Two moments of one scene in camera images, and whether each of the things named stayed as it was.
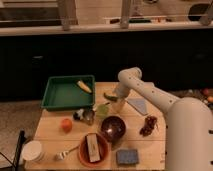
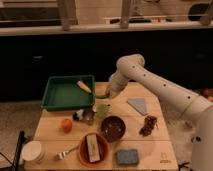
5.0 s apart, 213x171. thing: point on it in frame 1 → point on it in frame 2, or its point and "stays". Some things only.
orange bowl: (103, 149) stays
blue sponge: (127, 156) stays
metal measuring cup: (88, 116) stays
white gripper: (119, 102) → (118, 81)
